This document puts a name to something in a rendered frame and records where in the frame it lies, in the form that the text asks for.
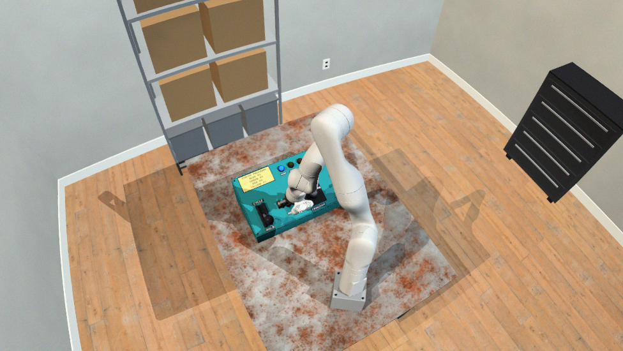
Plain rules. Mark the dark teal console box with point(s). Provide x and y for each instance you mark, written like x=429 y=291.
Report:
x=259 y=190

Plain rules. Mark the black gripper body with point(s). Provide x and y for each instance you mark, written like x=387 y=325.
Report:
x=287 y=201

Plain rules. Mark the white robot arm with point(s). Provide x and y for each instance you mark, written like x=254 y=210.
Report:
x=328 y=128

